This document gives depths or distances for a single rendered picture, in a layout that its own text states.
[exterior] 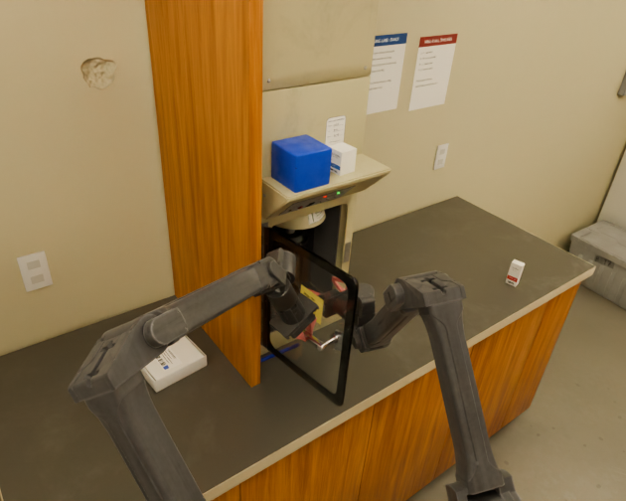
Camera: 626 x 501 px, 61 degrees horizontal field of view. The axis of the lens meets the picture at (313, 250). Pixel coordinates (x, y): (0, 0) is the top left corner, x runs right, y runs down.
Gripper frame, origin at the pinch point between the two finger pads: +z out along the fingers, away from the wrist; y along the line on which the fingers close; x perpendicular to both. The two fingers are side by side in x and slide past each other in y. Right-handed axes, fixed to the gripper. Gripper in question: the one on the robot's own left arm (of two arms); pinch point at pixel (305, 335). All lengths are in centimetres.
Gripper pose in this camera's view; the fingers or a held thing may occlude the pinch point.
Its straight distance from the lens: 127.0
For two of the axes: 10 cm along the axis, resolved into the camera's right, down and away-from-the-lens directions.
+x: 6.5, 4.1, -6.3
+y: -6.9, 6.6, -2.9
